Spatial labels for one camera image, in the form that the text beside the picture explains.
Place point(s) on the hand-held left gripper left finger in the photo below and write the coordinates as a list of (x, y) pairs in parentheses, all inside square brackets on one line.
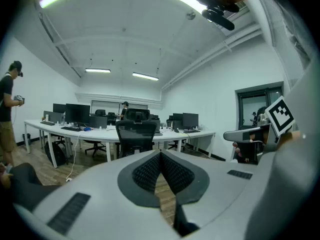
[(100, 196)]

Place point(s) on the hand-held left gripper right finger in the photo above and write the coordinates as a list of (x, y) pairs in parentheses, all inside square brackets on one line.
[(220, 184)]

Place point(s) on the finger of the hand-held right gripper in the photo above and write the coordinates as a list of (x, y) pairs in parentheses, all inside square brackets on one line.
[(245, 135)]

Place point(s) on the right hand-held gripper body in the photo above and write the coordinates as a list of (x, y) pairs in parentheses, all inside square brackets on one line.
[(280, 116)]

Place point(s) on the black mesh office chair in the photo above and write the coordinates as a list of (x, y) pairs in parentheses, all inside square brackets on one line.
[(136, 134)]

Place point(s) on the person's right forearm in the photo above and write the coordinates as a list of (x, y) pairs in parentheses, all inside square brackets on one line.
[(290, 136)]

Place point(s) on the person's right hand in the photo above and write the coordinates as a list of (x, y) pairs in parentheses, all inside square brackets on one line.
[(237, 149)]

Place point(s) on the dark framed glass door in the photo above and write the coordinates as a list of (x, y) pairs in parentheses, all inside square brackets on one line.
[(250, 104)]

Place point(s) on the black keyboard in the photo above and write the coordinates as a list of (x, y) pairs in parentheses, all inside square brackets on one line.
[(71, 128), (191, 131), (47, 123)]

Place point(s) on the black computer monitor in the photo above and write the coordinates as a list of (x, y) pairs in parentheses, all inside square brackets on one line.
[(190, 120), (58, 108), (177, 117), (77, 114)]

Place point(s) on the black backpack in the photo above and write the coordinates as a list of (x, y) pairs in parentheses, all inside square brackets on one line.
[(57, 154)]

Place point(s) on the long white desk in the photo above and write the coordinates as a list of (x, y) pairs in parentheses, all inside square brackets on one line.
[(100, 135)]

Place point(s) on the blue cloth item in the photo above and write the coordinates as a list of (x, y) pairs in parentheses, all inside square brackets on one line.
[(87, 129)]

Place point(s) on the grey desk divider panel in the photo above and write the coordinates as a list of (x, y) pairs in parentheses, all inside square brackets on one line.
[(52, 116), (98, 122)]

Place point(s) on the white ceiling pipes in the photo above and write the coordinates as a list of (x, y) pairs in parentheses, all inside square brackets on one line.
[(212, 56)]

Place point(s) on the window with blind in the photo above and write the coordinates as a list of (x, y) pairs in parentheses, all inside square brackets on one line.
[(107, 105)]

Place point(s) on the dark waste bin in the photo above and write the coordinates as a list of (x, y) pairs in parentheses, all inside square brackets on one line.
[(26, 139)]

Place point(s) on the white air vent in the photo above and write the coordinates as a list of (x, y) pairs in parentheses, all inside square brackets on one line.
[(243, 6)]

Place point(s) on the round smoke detector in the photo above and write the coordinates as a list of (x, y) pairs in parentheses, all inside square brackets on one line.
[(190, 15)]

